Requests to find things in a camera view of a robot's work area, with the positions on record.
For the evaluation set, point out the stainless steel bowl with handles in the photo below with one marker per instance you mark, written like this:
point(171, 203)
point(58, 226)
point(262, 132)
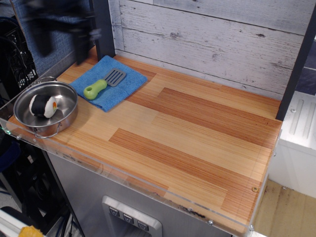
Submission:
point(66, 113)

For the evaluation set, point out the blue folded cloth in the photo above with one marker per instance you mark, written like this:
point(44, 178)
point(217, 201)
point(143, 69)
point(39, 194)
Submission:
point(111, 96)

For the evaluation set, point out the plush sushi roll toy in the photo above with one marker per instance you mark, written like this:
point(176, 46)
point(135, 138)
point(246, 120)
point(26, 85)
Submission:
point(43, 106)

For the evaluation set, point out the dark right frame post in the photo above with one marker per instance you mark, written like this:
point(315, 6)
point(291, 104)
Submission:
point(298, 67)

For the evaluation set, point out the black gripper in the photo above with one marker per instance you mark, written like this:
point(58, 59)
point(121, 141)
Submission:
point(68, 16)

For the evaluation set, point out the white ribbed appliance top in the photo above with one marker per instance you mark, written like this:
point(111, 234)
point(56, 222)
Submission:
point(299, 124)

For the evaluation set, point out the green handled grey spatula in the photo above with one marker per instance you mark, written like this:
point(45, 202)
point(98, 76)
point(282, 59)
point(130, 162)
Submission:
point(112, 79)

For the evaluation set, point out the dark left frame post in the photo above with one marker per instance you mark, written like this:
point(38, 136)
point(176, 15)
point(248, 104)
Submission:
point(102, 21)

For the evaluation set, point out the silver dispenser panel with buttons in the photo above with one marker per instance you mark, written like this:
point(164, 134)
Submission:
point(125, 221)

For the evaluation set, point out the dark frame post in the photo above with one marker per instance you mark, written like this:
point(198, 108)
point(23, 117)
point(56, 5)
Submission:
point(102, 21)
point(298, 67)

